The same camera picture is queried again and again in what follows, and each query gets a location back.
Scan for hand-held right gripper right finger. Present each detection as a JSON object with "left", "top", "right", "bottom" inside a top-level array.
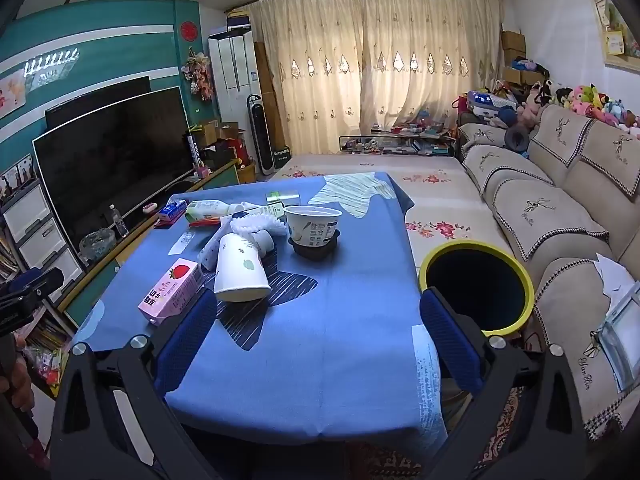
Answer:
[{"left": 419, "top": 286, "right": 589, "bottom": 480}]

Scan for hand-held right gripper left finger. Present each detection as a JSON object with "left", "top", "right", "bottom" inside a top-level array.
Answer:
[{"left": 50, "top": 287, "right": 221, "bottom": 480}]

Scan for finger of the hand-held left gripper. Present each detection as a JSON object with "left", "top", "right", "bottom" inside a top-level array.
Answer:
[{"left": 0, "top": 267, "right": 65, "bottom": 312}]

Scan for pink strawberry milk carton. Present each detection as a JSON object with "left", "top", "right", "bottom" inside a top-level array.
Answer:
[{"left": 138, "top": 258, "right": 205, "bottom": 326}]

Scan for yellow-rimmed dark trash bin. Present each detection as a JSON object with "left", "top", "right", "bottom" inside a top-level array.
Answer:
[{"left": 418, "top": 240, "right": 536, "bottom": 338}]

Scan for white paper cup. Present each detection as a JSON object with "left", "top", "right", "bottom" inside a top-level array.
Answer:
[{"left": 213, "top": 232, "right": 272, "bottom": 303}]

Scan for white blue-ended tube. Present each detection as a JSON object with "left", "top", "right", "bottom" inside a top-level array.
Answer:
[{"left": 197, "top": 232, "right": 226, "bottom": 267}]

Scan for white beaded string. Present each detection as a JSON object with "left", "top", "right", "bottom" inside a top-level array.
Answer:
[{"left": 220, "top": 211, "right": 290, "bottom": 237}]

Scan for white green-label bottle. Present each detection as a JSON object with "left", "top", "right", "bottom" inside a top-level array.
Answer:
[{"left": 186, "top": 200, "right": 246, "bottom": 222}]

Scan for black plastic bowl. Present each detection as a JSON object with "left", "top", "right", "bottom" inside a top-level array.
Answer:
[{"left": 288, "top": 229, "right": 341, "bottom": 262}]

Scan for white yogurt tub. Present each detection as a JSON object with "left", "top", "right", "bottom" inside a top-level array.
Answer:
[{"left": 284, "top": 205, "right": 344, "bottom": 248}]

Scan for person's left hand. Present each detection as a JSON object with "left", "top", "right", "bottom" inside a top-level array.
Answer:
[{"left": 0, "top": 335, "right": 35, "bottom": 413}]

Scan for clear tape strip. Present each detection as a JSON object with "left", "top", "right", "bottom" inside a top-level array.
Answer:
[
  {"left": 169, "top": 232, "right": 196, "bottom": 256},
  {"left": 412, "top": 325, "right": 447, "bottom": 441}
]

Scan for white plastic drawer unit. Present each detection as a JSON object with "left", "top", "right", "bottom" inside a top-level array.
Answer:
[{"left": 0, "top": 180, "right": 85, "bottom": 306}]

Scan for glass ashtray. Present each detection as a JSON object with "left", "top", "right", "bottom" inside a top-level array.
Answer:
[{"left": 79, "top": 228, "right": 117, "bottom": 262}]

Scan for clear water bottle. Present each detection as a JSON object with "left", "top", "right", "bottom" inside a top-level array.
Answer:
[{"left": 109, "top": 204, "right": 129, "bottom": 239}]

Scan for patterned red rug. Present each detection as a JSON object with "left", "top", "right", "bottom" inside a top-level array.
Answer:
[{"left": 350, "top": 390, "right": 526, "bottom": 480}]

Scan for small photo frames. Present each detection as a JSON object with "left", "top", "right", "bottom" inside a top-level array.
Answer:
[{"left": 0, "top": 155, "right": 37, "bottom": 201}]

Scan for blue tissue pack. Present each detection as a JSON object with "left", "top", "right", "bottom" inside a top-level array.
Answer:
[{"left": 159, "top": 200, "right": 189, "bottom": 222}]

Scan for blue star-print tablecloth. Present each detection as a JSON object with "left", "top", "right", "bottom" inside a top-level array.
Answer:
[{"left": 74, "top": 172, "right": 448, "bottom": 448}]

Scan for floral floor mat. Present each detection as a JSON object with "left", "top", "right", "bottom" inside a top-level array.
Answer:
[{"left": 270, "top": 154, "right": 516, "bottom": 261}]

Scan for large curved television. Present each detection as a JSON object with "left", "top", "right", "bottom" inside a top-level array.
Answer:
[{"left": 32, "top": 86, "right": 197, "bottom": 257}]

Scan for beige embroidered sofa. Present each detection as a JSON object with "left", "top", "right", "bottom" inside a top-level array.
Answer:
[{"left": 457, "top": 104, "right": 640, "bottom": 441}]

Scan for teal and yellow television cabinet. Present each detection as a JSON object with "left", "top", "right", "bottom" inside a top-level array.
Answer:
[{"left": 56, "top": 159, "right": 241, "bottom": 328}]

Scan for white loose papers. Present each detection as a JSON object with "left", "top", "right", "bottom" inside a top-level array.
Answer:
[{"left": 594, "top": 254, "right": 640, "bottom": 306}]

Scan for black tall narrow box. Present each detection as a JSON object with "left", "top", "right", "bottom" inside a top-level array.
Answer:
[{"left": 186, "top": 132, "right": 203, "bottom": 171}]

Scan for black tower fan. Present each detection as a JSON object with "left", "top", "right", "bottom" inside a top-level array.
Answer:
[{"left": 246, "top": 94, "right": 266, "bottom": 177}]

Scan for red fire extinguisher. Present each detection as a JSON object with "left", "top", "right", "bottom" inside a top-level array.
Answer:
[{"left": 227, "top": 130, "right": 250, "bottom": 166}]

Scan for smaller black television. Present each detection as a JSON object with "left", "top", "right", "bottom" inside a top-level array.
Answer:
[{"left": 45, "top": 76, "right": 152, "bottom": 130}]

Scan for glass coffee table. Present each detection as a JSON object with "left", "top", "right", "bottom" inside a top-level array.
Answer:
[{"left": 339, "top": 130, "right": 458, "bottom": 157}]

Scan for open cardboard box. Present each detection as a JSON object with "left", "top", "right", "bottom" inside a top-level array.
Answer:
[{"left": 192, "top": 120, "right": 240, "bottom": 148}]

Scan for dark round cushion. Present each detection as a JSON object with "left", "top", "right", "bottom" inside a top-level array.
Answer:
[{"left": 505, "top": 125, "right": 532, "bottom": 153}]

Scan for blue white printed bag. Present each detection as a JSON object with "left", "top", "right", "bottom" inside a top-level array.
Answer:
[{"left": 467, "top": 91, "right": 516, "bottom": 121}]

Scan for cream lace curtain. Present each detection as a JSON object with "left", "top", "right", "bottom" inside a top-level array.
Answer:
[
  {"left": 247, "top": 0, "right": 366, "bottom": 157},
  {"left": 360, "top": 0, "right": 503, "bottom": 133}
]

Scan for hanging artificial flower decoration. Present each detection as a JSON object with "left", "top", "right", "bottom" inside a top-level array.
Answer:
[{"left": 181, "top": 47, "right": 216, "bottom": 102}]

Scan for white standing air conditioner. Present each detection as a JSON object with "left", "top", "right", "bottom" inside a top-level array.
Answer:
[{"left": 207, "top": 29, "right": 266, "bottom": 158}]

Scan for pile of plush toys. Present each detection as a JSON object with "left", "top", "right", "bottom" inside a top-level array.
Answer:
[{"left": 520, "top": 80, "right": 640, "bottom": 138}]

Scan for framed landscape picture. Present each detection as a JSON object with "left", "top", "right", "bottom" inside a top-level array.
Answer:
[{"left": 586, "top": 0, "right": 640, "bottom": 67}]

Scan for wall poster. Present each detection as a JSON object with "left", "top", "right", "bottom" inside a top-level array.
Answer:
[{"left": 0, "top": 69, "right": 27, "bottom": 117}]

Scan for crystal wall hook rack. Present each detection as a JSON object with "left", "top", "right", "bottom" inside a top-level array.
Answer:
[{"left": 23, "top": 49, "right": 81, "bottom": 77}]

